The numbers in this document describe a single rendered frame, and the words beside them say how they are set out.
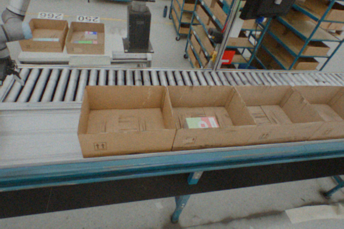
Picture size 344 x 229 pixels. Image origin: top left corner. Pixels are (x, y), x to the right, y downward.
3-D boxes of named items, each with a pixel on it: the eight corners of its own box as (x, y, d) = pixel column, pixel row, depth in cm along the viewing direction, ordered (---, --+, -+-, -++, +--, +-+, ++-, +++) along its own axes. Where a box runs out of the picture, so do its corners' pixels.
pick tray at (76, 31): (105, 33, 200) (104, 23, 193) (104, 54, 173) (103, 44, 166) (72, 31, 192) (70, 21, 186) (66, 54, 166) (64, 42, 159)
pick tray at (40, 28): (69, 30, 193) (67, 20, 186) (62, 52, 166) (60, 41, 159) (35, 28, 186) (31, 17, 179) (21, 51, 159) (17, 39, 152)
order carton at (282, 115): (278, 105, 139) (292, 85, 127) (306, 141, 118) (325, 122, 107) (223, 106, 129) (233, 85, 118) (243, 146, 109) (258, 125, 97)
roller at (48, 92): (61, 71, 156) (59, 66, 153) (44, 126, 120) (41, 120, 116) (54, 72, 156) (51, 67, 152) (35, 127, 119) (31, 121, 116)
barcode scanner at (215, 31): (204, 38, 169) (209, 25, 162) (217, 40, 173) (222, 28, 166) (206, 42, 164) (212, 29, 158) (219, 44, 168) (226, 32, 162)
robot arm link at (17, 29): (24, 16, 115) (-3, 19, 109) (30, 25, 110) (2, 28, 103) (29, 31, 122) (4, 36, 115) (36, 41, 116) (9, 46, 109)
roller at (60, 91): (65, 65, 153) (61, 69, 155) (48, 119, 117) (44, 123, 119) (71, 69, 156) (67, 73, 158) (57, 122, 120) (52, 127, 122)
